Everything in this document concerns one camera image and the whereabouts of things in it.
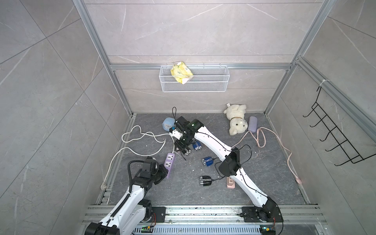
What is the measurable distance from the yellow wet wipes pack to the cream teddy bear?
44cm

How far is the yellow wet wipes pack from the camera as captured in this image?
87cm

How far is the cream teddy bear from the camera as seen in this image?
1.05 meters
